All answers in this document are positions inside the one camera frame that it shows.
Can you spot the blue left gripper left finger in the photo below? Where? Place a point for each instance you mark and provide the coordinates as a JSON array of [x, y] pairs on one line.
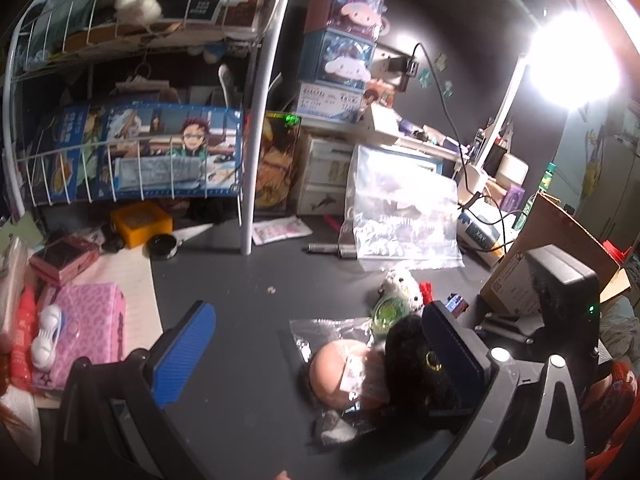
[[176, 354]]

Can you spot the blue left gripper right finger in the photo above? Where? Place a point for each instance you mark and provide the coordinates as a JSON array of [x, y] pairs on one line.
[[462, 354]]

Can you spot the black plush toy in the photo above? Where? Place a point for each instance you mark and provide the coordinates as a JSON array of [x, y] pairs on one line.
[[415, 378]]

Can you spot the brown cardboard box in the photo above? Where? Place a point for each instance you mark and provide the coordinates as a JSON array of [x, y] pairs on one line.
[[551, 246]]

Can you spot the green round badge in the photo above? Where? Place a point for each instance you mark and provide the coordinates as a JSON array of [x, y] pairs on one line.
[[387, 312]]

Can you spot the pink patterned box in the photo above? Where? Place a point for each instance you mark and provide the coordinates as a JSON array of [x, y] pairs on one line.
[[93, 318]]

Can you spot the bagged doll head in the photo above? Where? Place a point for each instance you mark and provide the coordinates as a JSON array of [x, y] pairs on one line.
[[341, 366]]

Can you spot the black round tin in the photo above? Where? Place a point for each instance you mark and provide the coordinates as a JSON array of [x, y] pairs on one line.
[[162, 247]]

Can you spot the white contact lens case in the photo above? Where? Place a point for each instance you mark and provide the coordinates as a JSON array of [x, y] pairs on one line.
[[43, 348]]

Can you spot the purple tissue pack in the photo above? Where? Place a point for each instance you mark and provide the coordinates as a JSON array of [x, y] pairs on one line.
[[513, 198]]

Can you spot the red small bottle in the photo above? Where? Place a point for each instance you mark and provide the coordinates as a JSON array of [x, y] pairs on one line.
[[24, 334]]

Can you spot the orange small box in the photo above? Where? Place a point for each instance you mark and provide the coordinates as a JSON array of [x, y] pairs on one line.
[[138, 223]]

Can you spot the pink metallic case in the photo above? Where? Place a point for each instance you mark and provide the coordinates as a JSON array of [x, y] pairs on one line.
[[63, 260]]

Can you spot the grey marker pen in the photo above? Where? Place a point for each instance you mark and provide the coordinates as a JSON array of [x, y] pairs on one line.
[[342, 251]]

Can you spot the white paper roll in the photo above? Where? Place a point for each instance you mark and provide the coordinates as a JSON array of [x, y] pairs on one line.
[[511, 171]]

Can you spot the clear plastic zip bag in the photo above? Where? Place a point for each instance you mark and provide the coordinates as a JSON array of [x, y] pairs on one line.
[[399, 213]]

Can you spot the pink white sachet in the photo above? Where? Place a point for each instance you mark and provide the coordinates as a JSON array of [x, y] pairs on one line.
[[271, 231]]

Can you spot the anime poster box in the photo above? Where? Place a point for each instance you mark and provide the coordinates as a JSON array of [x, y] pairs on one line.
[[138, 150]]

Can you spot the orange anime card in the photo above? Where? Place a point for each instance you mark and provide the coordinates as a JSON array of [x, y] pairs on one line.
[[280, 132]]

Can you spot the white drawer unit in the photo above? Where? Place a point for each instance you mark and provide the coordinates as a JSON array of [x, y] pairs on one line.
[[321, 176]]

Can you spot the white desk lamp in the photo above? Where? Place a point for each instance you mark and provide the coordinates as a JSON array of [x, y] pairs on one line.
[[569, 62]]

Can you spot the white blue box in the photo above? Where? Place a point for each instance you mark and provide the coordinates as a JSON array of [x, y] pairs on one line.
[[328, 103]]

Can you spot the pink character drawer box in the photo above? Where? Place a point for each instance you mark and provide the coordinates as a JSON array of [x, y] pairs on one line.
[[362, 18]]

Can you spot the white plush keychain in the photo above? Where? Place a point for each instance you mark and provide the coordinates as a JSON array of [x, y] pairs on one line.
[[400, 282]]

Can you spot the white wire rack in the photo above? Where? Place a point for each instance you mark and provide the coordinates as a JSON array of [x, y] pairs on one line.
[[65, 53]]

